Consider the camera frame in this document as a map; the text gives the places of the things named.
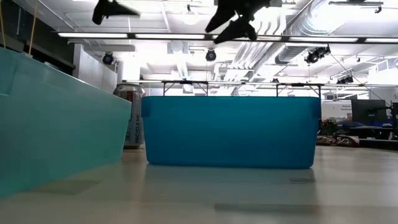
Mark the white printed sign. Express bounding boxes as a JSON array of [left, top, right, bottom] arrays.
[[322, 101, 352, 121]]

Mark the large black monitor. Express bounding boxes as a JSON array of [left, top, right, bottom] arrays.
[[351, 99, 388, 128]]

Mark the black bracket frame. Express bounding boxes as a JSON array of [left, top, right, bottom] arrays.
[[162, 80, 209, 96], [275, 82, 322, 98]]

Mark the yellow cord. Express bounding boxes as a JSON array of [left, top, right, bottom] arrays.
[[0, 0, 6, 49], [28, 0, 39, 56]]

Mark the black ceiling spotlight cluster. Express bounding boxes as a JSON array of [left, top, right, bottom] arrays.
[[304, 45, 331, 65]]

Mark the silver drink can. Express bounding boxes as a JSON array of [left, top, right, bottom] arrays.
[[113, 83, 146, 150]]

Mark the clear plastic candy container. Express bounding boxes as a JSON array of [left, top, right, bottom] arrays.
[[316, 134, 361, 147]]

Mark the black ceiling track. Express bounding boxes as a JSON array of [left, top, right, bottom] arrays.
[[328, 0, 384, 14]]

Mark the white globe lamp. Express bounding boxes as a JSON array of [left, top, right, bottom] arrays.
[[182, 4, 200, 26]]

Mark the silver ventilation duct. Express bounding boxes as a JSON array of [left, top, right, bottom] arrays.
[[275, 0, 371, 65]]

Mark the black rail with light strips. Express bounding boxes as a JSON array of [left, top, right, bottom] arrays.
[[57, 30, 398, 44]]

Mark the blue plastic bin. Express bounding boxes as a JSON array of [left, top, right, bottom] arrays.
[[141, 95, 322, 170]]

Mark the teal green plastic bin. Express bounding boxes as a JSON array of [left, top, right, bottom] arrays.
[[0, 46, 133, 198]]

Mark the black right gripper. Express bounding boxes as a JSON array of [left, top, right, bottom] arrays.
[[204, 0, 272, 45]]

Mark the black desk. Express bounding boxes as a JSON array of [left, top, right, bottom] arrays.
[[351, 126, 398, 150]]

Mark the thin rail with light strips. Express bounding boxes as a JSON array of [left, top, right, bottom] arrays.
[[123, 79, 398, 88]]

